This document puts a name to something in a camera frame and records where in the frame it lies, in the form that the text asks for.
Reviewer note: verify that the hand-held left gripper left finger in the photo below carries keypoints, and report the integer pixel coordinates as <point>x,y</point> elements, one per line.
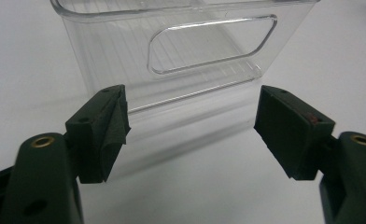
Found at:
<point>94,140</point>

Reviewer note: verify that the white table cover board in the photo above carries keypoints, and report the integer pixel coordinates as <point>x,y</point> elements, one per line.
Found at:
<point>25,77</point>

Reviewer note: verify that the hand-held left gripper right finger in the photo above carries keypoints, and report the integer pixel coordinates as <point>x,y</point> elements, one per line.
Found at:
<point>291,138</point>

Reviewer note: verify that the clear plastic storage bin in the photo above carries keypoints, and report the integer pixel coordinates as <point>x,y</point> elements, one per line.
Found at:
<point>109,56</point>

